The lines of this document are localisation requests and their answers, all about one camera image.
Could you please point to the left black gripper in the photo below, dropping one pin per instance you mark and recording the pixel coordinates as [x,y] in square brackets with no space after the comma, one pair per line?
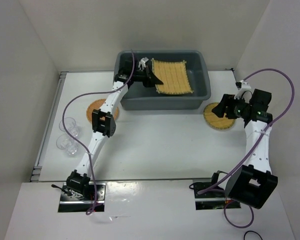
[151,79]

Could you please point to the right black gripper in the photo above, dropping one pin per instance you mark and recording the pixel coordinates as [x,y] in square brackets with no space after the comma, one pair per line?
[220,109]

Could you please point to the yellow round woven coaster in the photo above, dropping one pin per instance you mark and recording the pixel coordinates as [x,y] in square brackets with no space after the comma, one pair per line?
[215,122]

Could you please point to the square bamboo mat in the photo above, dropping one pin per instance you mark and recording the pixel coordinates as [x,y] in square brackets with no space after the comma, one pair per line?
[174,77]

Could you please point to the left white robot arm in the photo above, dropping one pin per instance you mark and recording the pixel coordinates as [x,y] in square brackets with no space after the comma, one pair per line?
[103,122]

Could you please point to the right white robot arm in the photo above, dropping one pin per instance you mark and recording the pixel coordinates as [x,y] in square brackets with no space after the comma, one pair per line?
[253,182]

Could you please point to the grey plastic bin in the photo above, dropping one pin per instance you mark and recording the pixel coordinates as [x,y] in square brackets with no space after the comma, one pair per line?
[139,98]

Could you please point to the clear plastic cup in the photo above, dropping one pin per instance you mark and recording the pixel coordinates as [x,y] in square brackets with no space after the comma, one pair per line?
[71,125]
[67,144]

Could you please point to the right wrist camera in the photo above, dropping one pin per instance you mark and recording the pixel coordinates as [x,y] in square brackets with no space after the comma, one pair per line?
[242,87]

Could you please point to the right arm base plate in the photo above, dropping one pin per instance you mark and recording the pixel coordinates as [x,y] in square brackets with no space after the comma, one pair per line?
[211,200]

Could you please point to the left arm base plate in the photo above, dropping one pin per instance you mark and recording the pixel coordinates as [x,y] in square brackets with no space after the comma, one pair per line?
[71,202]

